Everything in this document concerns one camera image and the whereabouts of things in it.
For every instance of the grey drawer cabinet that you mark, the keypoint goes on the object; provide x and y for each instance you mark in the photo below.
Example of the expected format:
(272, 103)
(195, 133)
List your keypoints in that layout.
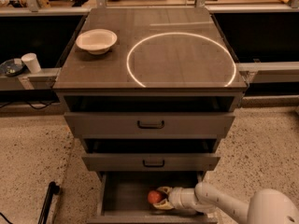
(165, 60)

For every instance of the black bar on floor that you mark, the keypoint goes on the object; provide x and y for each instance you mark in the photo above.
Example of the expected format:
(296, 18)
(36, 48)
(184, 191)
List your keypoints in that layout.
(53, 189)

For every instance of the white bowl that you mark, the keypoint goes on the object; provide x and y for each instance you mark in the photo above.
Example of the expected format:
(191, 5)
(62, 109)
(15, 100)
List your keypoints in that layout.
(96, 41)

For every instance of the bottom grey drawer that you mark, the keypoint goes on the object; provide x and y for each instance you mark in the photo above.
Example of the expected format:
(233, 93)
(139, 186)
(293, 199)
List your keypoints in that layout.
(124, 199)

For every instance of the white paper cup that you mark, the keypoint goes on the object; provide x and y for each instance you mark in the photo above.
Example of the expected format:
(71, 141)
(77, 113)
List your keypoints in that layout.
(32, 63)

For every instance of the middle grey drawer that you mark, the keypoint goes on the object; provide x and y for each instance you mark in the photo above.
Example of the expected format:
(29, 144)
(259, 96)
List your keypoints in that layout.
(150, 162)

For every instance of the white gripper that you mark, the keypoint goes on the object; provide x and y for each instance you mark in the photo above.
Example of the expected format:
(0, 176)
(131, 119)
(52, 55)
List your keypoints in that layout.
(176, 197)

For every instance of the top grey drawer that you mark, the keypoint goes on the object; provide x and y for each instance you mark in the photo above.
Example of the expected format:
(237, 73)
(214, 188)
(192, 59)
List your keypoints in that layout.
(118, 125)

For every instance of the grey drawer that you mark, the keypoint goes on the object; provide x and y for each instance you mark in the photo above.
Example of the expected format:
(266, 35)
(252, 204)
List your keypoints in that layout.
(118, 125)
(124, 199)
(150, 162)

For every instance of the dark round plate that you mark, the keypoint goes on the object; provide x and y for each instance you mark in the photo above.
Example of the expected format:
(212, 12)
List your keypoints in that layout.
(12, 67)

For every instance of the red apple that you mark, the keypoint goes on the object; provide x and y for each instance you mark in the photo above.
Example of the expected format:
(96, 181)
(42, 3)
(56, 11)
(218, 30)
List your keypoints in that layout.
(155, 196)

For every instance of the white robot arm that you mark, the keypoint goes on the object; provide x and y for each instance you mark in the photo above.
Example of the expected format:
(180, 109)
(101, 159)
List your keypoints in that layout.
(266, 206)

